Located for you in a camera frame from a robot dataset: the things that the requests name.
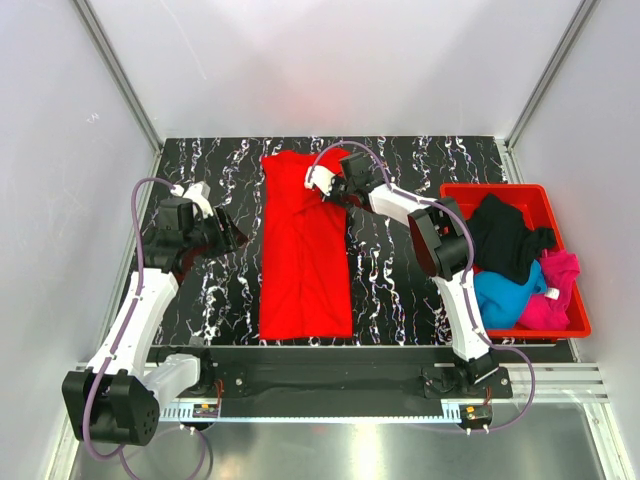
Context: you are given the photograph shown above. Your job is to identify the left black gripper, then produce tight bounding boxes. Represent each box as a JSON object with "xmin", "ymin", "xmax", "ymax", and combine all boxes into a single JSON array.
[{"xmin": 185, "ymin": 205, "xmax": 248, "ymax": 259}]

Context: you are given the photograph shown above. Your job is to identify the red t shirt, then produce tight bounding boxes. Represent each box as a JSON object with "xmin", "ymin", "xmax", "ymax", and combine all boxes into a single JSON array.
[{"xmin": 259, "ymin": 150, "xmax": 353, "ymax": 341}]

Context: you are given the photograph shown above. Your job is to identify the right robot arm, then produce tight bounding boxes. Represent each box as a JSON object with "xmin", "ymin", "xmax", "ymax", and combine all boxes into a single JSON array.
[{"xmin": 306, "ymin": 153, "xmax": 498, "ymax": 397}]

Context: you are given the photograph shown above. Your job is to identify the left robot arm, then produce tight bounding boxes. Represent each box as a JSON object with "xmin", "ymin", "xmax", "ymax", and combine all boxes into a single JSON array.
[{"xmin": 62, "ymin": 197, "xmax": 247, "ymax": 446}]

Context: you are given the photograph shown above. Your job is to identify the black t shirt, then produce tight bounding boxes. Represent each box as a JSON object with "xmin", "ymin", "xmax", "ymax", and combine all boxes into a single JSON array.
[{"xmin": 467, "ymin": 194, "xmax": 557, "ymax": 285}]

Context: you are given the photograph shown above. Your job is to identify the left yellow connector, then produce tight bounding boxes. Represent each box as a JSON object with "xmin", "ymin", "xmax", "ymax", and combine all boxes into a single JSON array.
[{"xmin": 192, "ymin": 403, "xmax": 220, "ymax": 419}]

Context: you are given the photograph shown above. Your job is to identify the red plastic bin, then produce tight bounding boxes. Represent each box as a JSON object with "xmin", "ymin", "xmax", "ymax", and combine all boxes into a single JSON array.
[{"xmin": 438, "ymin": 182, "xmax": 593, "ymax": 343}]

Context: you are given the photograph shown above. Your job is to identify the blue t shirt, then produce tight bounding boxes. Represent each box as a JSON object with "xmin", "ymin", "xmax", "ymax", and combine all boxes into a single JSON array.
[{"xmin": 474, "ymin": 260, "xmax": 547, "ymax": 330}]

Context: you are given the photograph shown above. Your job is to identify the pink t shirt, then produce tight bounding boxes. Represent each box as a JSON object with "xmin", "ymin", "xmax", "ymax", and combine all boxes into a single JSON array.
[{"xmin": 519, "ymin": 250, "xmax": 580, "ymax": 331}]

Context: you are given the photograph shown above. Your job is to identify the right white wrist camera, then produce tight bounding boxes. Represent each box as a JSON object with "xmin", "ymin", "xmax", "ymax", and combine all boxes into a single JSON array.
[{"xmin": 304, "ymin": 165, "xmax": 342, "ymax": 197}]

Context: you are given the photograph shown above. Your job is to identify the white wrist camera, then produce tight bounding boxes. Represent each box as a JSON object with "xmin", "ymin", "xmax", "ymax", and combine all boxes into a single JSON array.
[
  {"xmin": 170, "ymin": 181, "xmax": 213, "ymax": 219},
  {"xmin": 304, "ymin": 165, "xmax": 342, "ymax": 197}
]

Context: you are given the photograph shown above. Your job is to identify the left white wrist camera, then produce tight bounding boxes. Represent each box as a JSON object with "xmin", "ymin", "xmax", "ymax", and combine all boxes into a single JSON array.
[{"xmin": 170, "ymin": 181, "xmax": 213, "ymax": 219}]

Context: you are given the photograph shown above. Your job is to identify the left aluminium frame post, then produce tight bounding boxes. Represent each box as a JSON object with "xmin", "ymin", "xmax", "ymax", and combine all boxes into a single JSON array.
[{"xmin": 70, "ymin": 0, "xmax": 164, "ymax": 156}]

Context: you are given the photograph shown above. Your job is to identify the aluminium frame post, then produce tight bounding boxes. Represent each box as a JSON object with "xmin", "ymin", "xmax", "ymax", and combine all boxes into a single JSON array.
[
  {"xmin": 70, "ymin": 0, "xmax": 164, "ymax": 156},
  {"xmin": 504, "ymin": 0, "xmax": 600, "ymax": 152}
]

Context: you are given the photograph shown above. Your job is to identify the right aluminium frame post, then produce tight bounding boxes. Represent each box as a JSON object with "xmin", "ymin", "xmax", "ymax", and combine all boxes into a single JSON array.
[{"xmin": 504, "ymin": 0, "xmax": 600, "ymax": 152}]

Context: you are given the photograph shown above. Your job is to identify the aluminium rail with cable duct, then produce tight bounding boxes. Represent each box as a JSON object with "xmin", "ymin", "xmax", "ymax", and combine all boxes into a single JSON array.
[{"xmin": 64, "ymin": 362, "xmax": 611, "ymax": 426}]

